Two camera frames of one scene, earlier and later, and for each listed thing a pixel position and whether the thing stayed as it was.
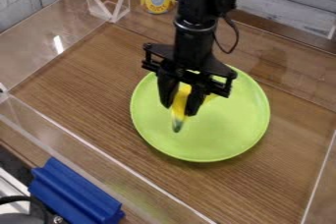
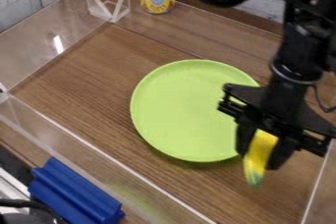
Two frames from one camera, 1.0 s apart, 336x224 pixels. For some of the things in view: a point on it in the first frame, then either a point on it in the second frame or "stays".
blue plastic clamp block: [73, 199] stays
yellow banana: [178, 105] -> [257, 155]
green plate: [222, 131] stays
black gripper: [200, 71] -> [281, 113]
